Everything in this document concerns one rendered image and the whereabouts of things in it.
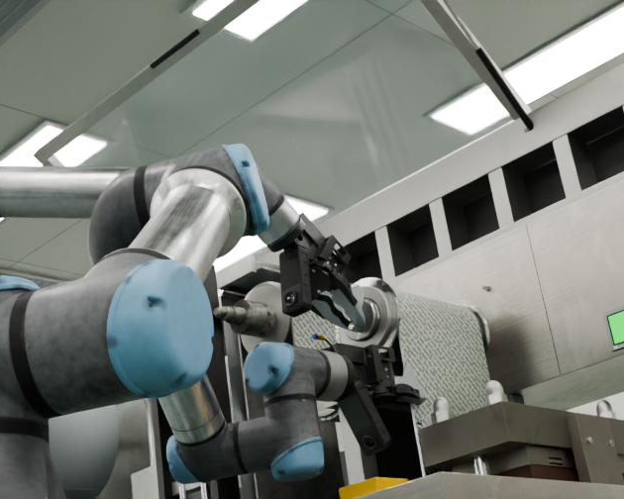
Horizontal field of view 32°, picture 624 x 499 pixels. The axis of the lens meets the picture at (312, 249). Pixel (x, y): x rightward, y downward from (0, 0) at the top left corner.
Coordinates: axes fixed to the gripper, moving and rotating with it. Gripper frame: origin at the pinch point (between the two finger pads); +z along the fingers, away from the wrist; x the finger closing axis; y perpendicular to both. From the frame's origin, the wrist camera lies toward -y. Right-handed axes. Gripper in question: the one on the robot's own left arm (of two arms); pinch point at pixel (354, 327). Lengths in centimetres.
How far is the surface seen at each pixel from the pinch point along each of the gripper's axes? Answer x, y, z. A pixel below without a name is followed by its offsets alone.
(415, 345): -5.8, 2.2, 8.8
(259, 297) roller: 26.1, 14.9, -6.2
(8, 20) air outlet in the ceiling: 143, 136, -79
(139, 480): 74, 0, 13
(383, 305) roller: -4.5, 4.1, 0.6
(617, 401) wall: 95, 204, 182
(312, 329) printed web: 18.1, 11.5, 2.9
